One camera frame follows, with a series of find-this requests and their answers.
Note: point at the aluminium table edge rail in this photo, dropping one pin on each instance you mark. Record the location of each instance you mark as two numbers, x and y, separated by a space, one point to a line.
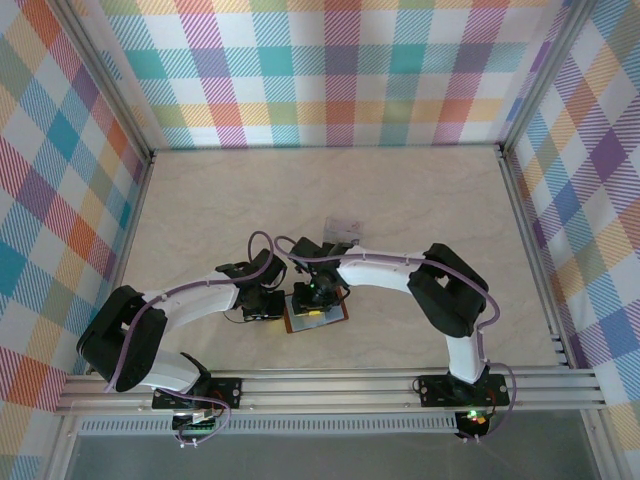
135 210
520 210

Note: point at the small lit circuit board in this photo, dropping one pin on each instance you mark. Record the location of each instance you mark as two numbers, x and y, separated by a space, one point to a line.
472 422

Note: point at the aluminium mounting rail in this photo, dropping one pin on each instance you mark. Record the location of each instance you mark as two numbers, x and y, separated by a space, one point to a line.
325 392

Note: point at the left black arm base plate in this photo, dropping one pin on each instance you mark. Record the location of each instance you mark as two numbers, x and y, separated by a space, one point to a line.
227 392

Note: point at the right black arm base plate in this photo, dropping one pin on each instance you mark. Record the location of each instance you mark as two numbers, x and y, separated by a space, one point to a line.
435 392

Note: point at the green terminal circuit board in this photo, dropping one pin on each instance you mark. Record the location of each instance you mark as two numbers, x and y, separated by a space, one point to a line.
197 427

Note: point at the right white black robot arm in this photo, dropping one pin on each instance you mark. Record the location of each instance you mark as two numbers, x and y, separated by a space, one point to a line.
380 272

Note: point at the brown leather card holder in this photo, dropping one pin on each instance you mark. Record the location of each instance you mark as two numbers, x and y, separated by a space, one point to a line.
320 325

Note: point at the aluminium frame post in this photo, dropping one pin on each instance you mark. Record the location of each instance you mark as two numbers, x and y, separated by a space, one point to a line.
542 75
107 85

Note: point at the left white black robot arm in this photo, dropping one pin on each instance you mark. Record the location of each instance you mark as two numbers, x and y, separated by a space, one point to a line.
200 300

